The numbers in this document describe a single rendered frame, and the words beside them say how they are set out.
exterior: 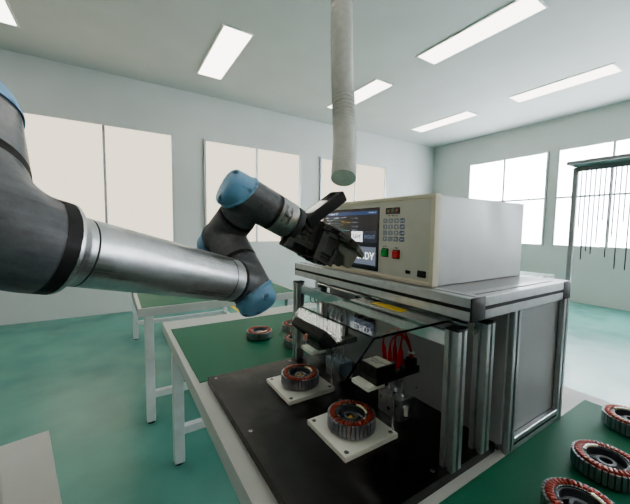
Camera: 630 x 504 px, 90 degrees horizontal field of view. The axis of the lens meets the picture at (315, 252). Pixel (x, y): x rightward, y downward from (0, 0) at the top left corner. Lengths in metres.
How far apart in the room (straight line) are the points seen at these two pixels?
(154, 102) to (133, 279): 5.22
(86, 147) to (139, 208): 0.98
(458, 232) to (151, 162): 4.92
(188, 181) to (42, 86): 1.98
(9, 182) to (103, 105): 5.16
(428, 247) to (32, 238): 0.65
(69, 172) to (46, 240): 4.97
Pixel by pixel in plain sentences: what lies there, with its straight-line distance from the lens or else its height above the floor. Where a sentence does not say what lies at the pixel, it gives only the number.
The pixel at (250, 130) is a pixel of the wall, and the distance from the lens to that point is 5.87.
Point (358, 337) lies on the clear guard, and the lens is 0.56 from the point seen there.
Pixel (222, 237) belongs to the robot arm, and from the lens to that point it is 0.63.
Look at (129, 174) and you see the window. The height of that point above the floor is 1.97.
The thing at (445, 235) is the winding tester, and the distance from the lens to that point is 0.76.
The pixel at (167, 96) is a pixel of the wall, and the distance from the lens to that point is 5.65.
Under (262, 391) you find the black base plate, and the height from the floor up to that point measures 0.77.
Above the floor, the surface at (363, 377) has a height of 0.88.
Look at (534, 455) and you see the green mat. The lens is 0.96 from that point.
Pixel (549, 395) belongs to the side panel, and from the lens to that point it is 1.09.
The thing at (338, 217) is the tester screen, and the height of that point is 1.28.
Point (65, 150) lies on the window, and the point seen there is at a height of 2.20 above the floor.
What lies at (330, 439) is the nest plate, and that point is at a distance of 0.80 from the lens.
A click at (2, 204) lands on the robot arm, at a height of 1.26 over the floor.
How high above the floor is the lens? 1.24
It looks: 4 degrees down
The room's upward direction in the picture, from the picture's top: 1 degrees clockwise
